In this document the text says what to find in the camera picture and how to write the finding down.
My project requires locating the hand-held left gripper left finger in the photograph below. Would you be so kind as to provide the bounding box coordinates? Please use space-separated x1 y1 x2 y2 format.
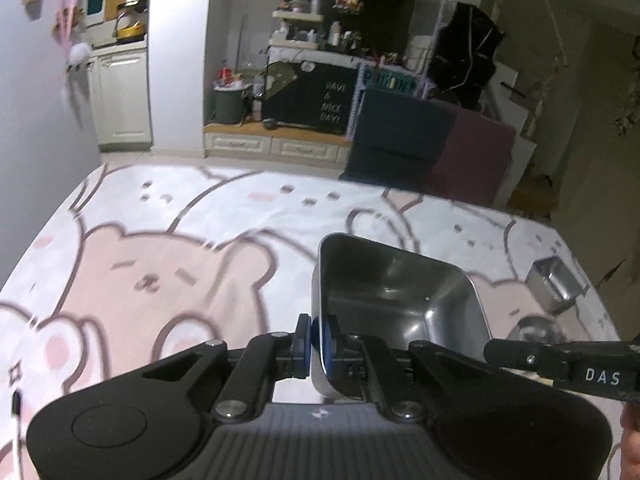
142 314 317 422

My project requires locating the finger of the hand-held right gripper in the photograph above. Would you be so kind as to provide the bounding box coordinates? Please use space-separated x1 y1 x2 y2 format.
484 337 571 379

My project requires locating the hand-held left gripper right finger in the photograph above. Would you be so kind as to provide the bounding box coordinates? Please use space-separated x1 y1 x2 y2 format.
320 316 506 421

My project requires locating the round steel bowl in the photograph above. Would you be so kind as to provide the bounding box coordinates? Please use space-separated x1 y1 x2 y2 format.
506 316 564 348

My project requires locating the small deep square steel container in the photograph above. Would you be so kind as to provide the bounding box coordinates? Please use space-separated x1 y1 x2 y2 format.
525 256 591 316

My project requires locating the large square steel container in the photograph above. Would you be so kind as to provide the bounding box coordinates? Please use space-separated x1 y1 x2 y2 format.
310 233 494 404

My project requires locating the person's right hand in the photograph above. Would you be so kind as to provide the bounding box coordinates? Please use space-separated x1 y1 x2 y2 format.
620 402 640 480

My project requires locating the cardboard box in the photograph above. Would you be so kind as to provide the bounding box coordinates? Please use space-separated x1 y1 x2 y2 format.
509 175 562 222

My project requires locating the bear-printed tablecloth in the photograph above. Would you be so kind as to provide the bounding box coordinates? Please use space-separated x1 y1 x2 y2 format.
0 162 623 461

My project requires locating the white drawer base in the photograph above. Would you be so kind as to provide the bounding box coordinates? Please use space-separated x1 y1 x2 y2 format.
203 126 352 169

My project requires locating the purple chair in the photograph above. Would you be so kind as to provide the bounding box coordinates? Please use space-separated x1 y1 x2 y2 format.
430 109 517 207

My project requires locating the dark blue chair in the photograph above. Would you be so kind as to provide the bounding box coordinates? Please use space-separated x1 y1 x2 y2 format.
339 87 457 192

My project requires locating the black chalkboard sign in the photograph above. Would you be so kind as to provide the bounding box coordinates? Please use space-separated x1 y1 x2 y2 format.
261 60 360 136

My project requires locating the grey trash bin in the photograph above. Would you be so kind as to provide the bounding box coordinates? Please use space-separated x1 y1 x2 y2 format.
214 84 249 126

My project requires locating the black hanging jacket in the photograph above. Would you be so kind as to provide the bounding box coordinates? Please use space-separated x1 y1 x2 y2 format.
429 2 507 109

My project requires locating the white kitchen cabinet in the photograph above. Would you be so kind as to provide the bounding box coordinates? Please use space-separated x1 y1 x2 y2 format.
87 49 152 152

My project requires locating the white tiered shelf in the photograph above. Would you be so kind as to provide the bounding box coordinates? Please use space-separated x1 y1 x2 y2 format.
269 9 324 52

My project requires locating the yellow pot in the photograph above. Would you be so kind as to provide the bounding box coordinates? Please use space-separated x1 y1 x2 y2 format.
113 21 148 44

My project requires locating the white fluffy toy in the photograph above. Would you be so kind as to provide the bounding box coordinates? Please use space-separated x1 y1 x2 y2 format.
66 42 94 70

